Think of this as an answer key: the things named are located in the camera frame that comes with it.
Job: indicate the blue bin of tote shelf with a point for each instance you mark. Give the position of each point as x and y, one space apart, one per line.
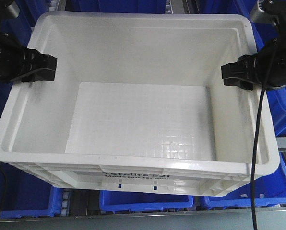
262 34
3 95

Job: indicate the right shelf front bar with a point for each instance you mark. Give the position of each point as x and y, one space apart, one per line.
234 219

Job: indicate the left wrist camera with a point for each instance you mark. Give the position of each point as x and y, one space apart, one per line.
9 9

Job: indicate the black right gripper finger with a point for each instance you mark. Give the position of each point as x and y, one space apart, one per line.
242 69
239 83

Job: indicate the blue bin left of tote right shelf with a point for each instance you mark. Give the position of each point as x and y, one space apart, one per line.
3 95

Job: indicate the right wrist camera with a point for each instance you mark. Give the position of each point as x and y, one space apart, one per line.
264 11

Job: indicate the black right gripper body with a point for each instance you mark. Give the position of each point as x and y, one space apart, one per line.
268 65

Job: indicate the blue bin lower centre right shelf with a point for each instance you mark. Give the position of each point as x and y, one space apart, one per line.
115 201

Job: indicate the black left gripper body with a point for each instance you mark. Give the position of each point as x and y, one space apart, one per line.
16 61

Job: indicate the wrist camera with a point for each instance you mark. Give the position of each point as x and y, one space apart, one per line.
9 9
264 11

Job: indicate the white plastic tote bin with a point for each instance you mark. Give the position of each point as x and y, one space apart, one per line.
138 104

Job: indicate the blue bin lower left right shelf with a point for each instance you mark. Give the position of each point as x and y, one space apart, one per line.
28 196

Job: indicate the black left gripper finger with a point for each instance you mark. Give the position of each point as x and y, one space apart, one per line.
43 61
42 74

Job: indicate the blue bin shelf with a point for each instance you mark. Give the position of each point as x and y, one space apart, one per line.
270 191
115 201
28 196

